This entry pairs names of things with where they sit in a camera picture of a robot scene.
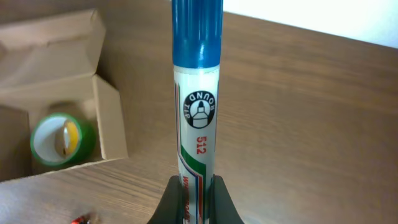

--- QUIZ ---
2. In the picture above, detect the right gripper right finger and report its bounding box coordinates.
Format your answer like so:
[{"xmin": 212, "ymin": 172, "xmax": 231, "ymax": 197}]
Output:
[{"xmin": 209, "ymin": 175, "xmax": 244, "ymax": 224}]

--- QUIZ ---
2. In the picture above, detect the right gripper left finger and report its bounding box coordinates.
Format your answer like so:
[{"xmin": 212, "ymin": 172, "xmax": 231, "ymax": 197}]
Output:
[{"xmin": 147, "ymin": 175, "xmax": 183, "ymax": 224}]

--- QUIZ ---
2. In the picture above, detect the small yellow tape roll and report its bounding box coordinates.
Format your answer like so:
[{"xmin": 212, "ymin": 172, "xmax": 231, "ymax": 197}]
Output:
[{"xmin": 55, "ymin": 119, "xmax": 80, "ymax": 157}]

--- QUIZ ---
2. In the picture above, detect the green tape roll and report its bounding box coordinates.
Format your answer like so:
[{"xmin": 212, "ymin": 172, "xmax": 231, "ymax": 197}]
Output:
[{"xmin": 30, "ymin": 113, "xmax": 96, "ymax": 167}]

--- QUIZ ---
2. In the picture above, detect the blue white marker pen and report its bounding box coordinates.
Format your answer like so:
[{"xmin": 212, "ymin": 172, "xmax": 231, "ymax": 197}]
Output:
[{"xmin": 172, "ymin": 0, "xmax": 223, "ymax": 223}]

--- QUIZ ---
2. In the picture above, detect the brown cardboard box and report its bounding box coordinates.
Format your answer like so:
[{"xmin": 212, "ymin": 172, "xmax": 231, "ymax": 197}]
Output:
[{"xmin": 1, "ymin": 9, "xmax": 128, "ymax": 181}]

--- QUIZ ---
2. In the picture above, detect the orange utility knife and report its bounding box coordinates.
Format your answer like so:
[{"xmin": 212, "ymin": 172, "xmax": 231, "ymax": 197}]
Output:
[{"xmin": 70, "ymin": 215, "xmax": 94, "ymax": 224}]

